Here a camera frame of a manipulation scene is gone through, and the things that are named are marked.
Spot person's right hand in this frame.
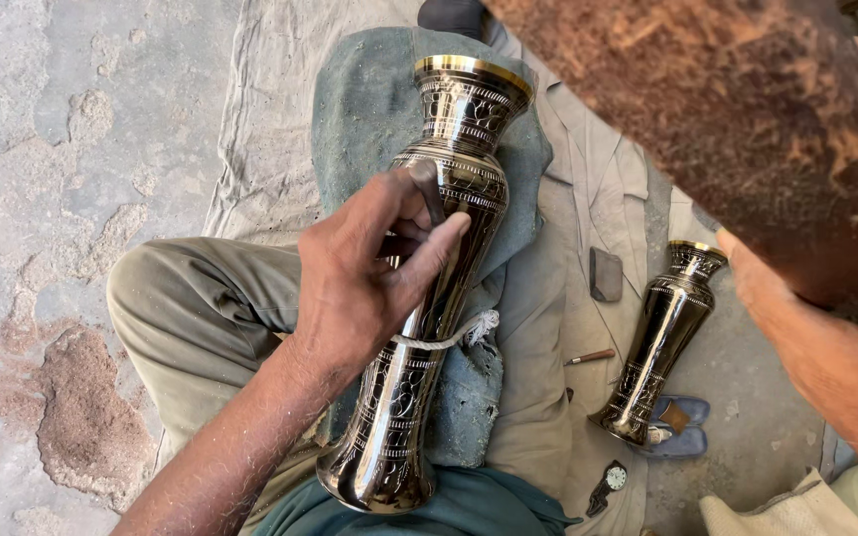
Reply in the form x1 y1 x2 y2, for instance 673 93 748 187
715 36 858 373

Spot person's left hand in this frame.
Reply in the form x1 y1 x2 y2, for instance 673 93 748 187
289 160 473 378

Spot brown wooden mallet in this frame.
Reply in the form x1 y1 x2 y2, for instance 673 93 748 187
481 0 858 312

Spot person's khaki trousers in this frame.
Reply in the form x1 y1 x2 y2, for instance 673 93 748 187
106 237 326 536

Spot beige canvas ground sheet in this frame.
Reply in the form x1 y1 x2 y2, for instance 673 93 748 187
201 0 826 536

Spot small engraved black brass vase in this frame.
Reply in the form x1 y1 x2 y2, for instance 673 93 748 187
587 240 728 448

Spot blue fabric pouch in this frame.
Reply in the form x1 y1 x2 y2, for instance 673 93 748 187
636 394 712 460

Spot beige woven sack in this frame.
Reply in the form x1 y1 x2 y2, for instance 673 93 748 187
699 467 858 536

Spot blue-green padded cloth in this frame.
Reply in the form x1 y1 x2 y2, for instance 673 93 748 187
310 26 554 470

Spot large engraved black brass vase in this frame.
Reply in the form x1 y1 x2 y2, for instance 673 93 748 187
315 54 536 516

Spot grey sharpening stone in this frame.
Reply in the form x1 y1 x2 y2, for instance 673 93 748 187
588 246 624 304

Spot person's teal shirt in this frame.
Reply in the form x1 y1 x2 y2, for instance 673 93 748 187
252 465 583 536

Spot wristwatch with white dial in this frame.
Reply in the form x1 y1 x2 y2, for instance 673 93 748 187
584 459 630 519

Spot black cloth bundle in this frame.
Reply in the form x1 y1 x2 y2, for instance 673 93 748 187
417 0 487 43

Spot white rope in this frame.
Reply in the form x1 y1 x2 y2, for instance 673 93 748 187
389 309 501 352

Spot small wooden-handled tool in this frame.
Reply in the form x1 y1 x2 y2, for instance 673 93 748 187
563 347 617 367

